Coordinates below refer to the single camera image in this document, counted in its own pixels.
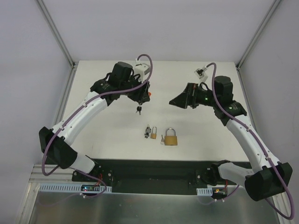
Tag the right aluminium frame post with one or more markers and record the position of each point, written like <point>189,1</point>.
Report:
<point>259,31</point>

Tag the right white cable duct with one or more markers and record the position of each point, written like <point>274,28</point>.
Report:
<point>204,191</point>

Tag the large brass padlock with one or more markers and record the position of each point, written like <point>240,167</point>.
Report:
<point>170,138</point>

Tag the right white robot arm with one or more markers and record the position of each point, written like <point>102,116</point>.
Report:
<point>267,176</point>

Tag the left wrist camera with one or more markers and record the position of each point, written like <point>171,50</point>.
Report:
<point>141,69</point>

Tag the white cable duct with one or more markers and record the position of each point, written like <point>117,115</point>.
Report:
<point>74,188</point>
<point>204,191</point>

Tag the left aluminium frame post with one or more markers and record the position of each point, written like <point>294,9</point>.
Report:
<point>55,32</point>

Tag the aluminium frame post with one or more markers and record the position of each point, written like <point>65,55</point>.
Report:
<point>55,32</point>
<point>259,31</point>

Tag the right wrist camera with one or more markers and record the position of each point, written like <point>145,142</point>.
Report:
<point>201,74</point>

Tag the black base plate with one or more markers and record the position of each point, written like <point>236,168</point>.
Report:
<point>154,177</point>

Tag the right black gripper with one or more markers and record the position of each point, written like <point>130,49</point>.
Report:
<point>191,95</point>

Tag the small brass padlock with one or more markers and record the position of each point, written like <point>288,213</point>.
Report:
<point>153,134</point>

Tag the left white cable duct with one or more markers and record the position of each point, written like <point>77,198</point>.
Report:
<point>74,188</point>

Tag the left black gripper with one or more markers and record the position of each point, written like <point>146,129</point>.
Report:
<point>142,94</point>

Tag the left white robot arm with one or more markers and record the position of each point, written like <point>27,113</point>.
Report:
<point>125,79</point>

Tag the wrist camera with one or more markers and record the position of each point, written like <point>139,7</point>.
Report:
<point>201,74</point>
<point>141,69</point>

